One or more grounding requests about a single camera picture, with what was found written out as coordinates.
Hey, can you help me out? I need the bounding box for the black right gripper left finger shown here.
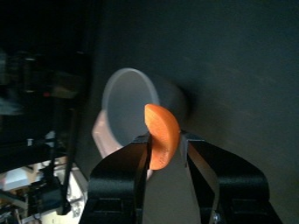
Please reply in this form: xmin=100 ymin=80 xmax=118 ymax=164
xmin=79 ymin=132 xmax=155 ymax=224

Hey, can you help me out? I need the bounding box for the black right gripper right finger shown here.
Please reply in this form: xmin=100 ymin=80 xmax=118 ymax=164
xmin=179 ymin=129 xmax=284 ymax=224

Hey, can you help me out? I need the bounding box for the orange tangerine segment toy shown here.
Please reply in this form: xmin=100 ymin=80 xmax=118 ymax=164
xmin=144 ymin=103 xmax=183 ymax=171

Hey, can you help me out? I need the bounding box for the pink bowl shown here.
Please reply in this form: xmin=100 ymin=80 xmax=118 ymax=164
xmin=91 ymin=109 xmax=155 ymax=179

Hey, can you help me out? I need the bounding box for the grey bowl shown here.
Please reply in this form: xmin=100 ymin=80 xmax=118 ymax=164
xmin=100 ymin=67 xmax=191 ymax=147

